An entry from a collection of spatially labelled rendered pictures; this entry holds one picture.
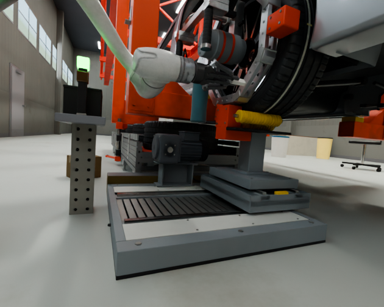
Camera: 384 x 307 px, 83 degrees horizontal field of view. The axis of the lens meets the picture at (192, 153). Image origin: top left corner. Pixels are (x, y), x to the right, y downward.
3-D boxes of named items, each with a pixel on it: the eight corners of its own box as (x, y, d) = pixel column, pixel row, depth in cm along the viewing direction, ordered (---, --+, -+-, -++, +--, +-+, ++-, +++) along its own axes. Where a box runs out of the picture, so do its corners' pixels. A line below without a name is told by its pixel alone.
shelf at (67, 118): (105, 125, 84) (105, 117, 84) (54, 120, 78) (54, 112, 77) (103, 127, 124) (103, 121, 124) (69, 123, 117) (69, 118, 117)
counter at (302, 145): (326, 156, 876) (328, 138, 870) (283, 155, 795) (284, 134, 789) (311, 155, 941) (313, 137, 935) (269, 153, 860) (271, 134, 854)
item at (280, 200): (308, 210, 107) (311, 190, 106) (248, 215, 93) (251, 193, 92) (245, 186, 153) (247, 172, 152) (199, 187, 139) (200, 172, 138)
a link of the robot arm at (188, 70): (183, 64, 72) (199, 67, 75) (178, 50, 78) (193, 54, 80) (175, 87, 79) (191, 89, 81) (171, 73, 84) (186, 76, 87)
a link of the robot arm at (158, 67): (181, 46, 74) (170, 65, 86) (135, 35, 68) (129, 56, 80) (181, 77, 73) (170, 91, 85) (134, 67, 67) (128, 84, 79)
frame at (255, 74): (272, 98, 89) (286, -43, 85) (259, 96, 86) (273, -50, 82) (210, 109, 139) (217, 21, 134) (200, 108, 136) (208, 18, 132)
